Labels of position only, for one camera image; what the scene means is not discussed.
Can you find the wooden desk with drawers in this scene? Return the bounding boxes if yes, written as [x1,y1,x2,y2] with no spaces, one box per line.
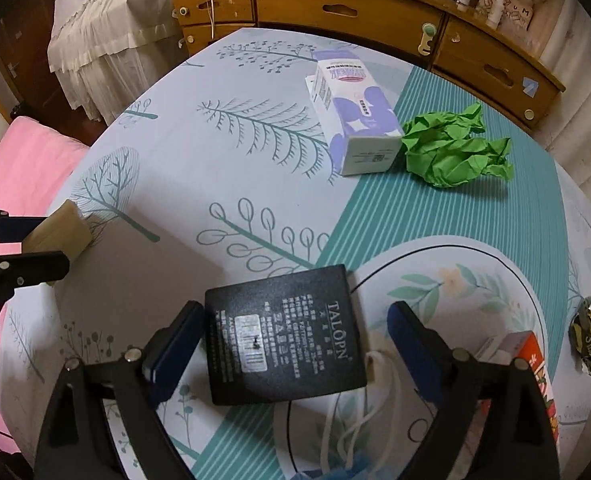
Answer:
[171,0,566,133]

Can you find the white and purple box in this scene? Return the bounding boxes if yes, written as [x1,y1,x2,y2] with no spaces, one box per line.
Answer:
[305,50,405,177]

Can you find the red and white carton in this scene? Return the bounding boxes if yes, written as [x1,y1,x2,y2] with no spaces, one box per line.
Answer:
[475,331,560,443]

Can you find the white cable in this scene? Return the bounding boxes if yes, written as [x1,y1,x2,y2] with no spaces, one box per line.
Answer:
[195,0,217,41]

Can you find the green and cream carton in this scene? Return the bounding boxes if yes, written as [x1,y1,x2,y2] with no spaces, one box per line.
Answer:
[22,199,92,287]

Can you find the white lace furniture cover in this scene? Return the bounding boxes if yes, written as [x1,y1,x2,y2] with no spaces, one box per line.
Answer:
[48,0,206,123]

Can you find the pink blanket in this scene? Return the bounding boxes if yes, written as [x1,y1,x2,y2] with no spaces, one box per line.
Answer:
[0,116,91,461]

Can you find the brown wooden door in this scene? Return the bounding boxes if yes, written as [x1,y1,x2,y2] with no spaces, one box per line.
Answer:
[0,0,76,121]

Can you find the black box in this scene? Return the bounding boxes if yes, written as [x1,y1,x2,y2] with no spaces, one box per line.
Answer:
[204,265,367,407]

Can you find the tree-print tablecloth with teal stripe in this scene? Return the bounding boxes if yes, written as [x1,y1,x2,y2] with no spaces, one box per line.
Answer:
[0,27,591,480]

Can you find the green paper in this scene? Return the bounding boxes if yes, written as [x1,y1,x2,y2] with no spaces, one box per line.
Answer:
[400,101,515,189]

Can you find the wooden box with drawings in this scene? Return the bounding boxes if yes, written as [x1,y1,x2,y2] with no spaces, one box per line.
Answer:
[478,0,536,31]

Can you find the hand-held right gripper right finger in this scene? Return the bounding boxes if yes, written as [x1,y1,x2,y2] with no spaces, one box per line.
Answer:
[388,301,560,480]

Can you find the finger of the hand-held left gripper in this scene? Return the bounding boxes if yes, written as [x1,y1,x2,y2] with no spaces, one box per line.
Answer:
[0,202,51,242]
[0,251,71,336]

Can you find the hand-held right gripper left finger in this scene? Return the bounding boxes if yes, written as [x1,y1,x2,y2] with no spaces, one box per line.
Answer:
[34,301,206,480]

